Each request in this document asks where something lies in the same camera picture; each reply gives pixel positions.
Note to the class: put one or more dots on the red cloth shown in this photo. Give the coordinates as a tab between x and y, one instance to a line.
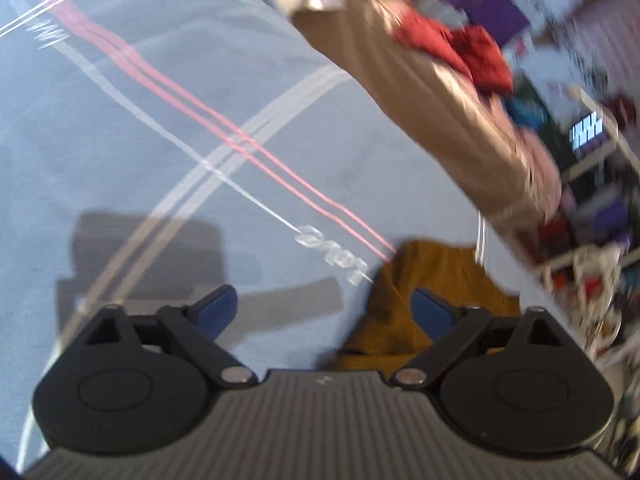
460	55

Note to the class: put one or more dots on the cluttered white shelf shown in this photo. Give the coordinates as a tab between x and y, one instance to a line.
590	200

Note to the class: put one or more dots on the tan bed cover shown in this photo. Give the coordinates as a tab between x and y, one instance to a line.
450	125

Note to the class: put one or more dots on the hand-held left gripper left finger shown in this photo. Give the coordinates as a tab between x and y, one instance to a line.
218	310

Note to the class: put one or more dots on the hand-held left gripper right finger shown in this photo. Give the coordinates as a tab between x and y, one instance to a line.
431	312

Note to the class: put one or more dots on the blue striped blanket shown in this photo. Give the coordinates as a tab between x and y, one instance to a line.
175	135

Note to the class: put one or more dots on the brown knitted pants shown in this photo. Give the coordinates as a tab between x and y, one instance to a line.
400	285

